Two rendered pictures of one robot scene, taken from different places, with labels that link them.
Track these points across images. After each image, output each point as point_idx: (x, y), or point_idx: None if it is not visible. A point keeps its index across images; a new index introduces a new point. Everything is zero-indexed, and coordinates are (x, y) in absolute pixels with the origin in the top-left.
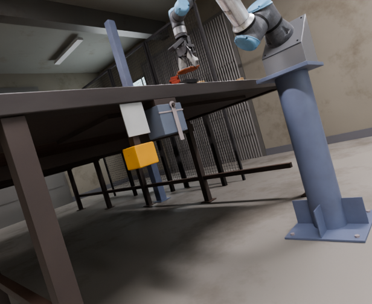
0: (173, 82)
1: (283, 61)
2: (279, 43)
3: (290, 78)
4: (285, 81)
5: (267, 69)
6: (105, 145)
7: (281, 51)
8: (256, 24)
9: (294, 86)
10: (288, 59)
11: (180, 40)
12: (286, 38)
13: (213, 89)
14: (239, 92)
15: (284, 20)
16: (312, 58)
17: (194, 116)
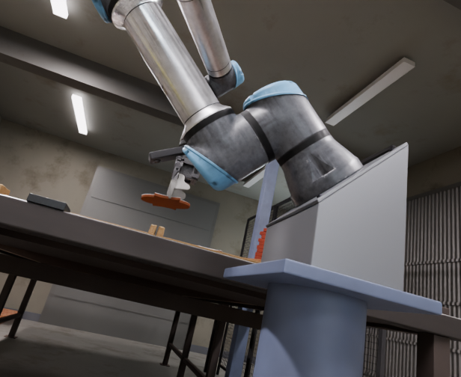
0: (263, 237)
1: (284, 245)
2: (301, 196)
3: (278, 301)
4: (269, 301)
5: (265, 252)
6: (100, 280)
7: (289, 217)
8: (220, 129)
9: (277, 330)
10: (290, 242)
11: (174, 149)
12: (316, 189)
13: (108, 242)
14: (238, 286)
15: (329, 144)
16: (363, 270)
17: (260, 305)
